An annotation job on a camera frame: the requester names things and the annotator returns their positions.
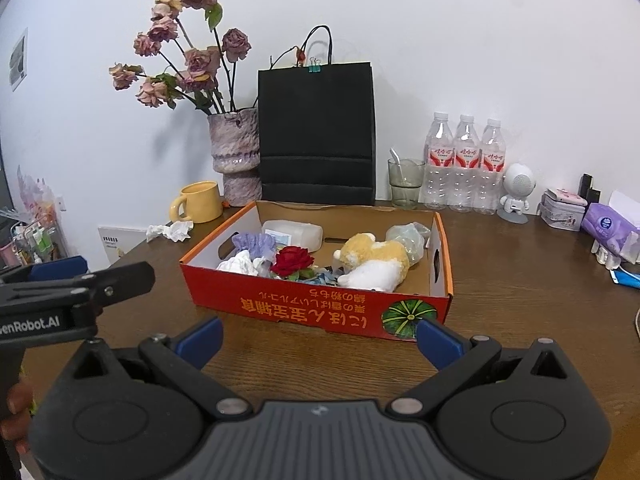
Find right water bottle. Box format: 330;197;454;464
474;118;506;214

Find left water bottle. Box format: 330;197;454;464
424;112;454;209

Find white calendar card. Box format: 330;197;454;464
98;226;146;264

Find clear plastic bag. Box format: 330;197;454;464
385;222;431;266

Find purple white ceramic vase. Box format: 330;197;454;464
208;107;262;207

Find water bottle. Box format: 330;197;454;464
449;115;480;211
474;118;506;214
424;112;454;209

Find crumpled white paper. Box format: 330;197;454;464
145;221;194;243

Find person's left hand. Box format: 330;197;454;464
1;376;34;455

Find dried pink flower bouquet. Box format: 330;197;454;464
108;0;252;116

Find small white robot figurine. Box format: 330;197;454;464
497;164;536;224

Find middle water bottle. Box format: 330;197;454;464
449;115;480;211

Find purple tissue pack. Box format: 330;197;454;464
582;203;639;264

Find small patterned tin box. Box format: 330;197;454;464
537;188;588;232

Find yellow ceramic mug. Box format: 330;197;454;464
169;181;222;224

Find clear drinking glass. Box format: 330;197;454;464
387;148;425;210

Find white cloth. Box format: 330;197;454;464
217;249;271;278

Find orange cardboard box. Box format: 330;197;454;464
180;202;454;341

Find black paper shopping bag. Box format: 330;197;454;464
256;25;376;206

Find yellow white plush toy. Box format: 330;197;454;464
333;233;410;292

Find red artificial rose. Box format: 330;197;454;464
270;246;316;281

